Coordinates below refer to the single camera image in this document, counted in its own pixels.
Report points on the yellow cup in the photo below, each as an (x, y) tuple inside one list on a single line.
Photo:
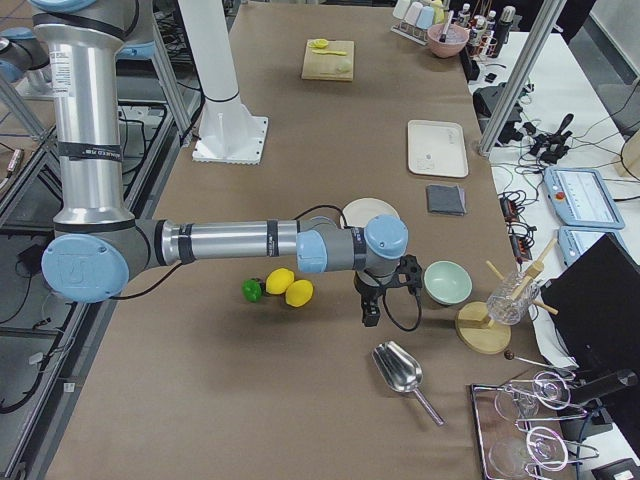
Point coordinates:
[(437, 5)]

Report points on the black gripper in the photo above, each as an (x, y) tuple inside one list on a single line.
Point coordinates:
[(367, 289)]

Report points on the white round plate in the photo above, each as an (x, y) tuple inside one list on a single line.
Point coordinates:
[(360, 211)]

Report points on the aluminium frame post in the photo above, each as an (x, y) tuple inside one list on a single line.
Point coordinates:
[(541, 29)]

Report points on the lemon slices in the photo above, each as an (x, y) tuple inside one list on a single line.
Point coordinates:
[(318, 43)]

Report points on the blue teach pendant near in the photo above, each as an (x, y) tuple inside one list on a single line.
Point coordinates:
[(575, 241)]

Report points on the pink cup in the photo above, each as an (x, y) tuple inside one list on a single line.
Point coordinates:
[(413, 13)]

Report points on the black monitor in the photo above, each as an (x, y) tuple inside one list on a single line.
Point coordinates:
[(597, 298)]

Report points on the wooden cup tree stand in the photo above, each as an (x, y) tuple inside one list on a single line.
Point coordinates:
[(484, 335)]

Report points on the blue teach pendant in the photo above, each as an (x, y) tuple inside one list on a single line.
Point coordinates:
[(580, 198), (575, 241)]

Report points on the yellow lemon far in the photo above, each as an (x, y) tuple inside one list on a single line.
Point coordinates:
[(279, 280)]

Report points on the yellow plastic knife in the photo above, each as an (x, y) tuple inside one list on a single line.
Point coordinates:
[(318, 51)]

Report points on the mint green bowl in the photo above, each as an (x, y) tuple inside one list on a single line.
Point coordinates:
[(447, 282)]

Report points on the blue teach pendant far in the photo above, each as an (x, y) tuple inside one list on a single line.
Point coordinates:
[(580, 198)]

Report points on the blue cup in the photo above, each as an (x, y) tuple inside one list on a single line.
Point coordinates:
[(425, 18)]

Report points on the dark grey folded cloth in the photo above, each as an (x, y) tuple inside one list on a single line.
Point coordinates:
[(446, 199)]

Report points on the pale round bun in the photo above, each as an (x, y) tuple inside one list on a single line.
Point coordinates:
[(343, 67)]

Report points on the pink bowl with ice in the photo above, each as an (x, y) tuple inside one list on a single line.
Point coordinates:
[(456, 39)]

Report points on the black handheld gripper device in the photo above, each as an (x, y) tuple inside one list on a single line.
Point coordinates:
[(551, 147)]

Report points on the black tray with glasses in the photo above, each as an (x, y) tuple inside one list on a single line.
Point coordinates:
[(518, 428)]

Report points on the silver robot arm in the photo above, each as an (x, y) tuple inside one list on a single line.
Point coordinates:
[(23, 56), (100, 246)]

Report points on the metal scoop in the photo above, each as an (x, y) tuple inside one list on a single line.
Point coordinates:
[(403, 374)]

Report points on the wooden cutting board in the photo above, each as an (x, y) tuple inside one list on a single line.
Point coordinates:
[(322, 67)]

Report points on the cream rectangular tray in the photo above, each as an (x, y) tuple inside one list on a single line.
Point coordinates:
[(436, 148)]

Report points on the white cup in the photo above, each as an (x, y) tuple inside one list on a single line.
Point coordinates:
[(400, 9)]

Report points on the yellow lemon near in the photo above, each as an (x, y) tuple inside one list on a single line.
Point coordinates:
[(299, 293)]

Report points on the green lime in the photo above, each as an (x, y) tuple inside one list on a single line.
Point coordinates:
[(252, 289)]

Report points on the metal muddler stick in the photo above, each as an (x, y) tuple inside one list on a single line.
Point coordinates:
[(446, 26)]

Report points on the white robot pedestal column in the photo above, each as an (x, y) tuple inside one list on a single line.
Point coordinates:
[(228, 132)]

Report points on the clear glass cup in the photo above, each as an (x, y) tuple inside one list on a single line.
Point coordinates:
[(511, 300)]

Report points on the yellow lemon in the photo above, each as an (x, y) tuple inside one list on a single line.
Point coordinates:
[(299, 293), (279, 280)]

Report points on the white cup rack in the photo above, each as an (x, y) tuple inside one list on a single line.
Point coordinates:
[(410, 32)]

